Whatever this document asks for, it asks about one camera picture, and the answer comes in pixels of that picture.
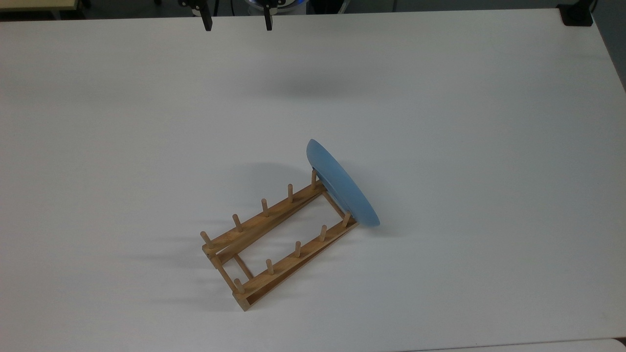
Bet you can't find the blue round plate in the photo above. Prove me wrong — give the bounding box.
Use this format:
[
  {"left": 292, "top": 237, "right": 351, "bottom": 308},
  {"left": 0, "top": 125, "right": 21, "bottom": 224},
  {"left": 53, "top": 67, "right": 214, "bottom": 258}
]
[{"left": 306, "top": 138, "right": 381, "bottom": 228}]

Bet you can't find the black Franka gripper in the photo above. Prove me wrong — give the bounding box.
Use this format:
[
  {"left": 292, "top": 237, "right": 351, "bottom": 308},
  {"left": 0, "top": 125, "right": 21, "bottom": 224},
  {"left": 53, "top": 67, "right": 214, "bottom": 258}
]
[{"left": 177, "top": 0, "right": 290, "bottom": 32}]

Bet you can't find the wooden plate rack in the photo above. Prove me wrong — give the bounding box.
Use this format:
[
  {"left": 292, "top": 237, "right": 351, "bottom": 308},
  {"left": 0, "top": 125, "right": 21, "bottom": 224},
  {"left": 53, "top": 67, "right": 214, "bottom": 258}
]
[{"left": 200, "top": 169, "right": 359, "bottom": 312}]

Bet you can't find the black table clamp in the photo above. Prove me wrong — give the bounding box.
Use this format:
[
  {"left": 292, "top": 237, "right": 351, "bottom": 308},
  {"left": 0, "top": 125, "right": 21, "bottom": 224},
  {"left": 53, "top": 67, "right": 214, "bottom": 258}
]
[{"left": 557, "top": 0, "right": 595, "bottom": 27}]

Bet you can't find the light wooden desk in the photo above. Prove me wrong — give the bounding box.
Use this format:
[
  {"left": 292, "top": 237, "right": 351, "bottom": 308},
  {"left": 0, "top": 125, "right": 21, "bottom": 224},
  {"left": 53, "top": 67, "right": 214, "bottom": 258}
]
[{"left": 0, "top": 0, "right": 80, "bottom": 12}]

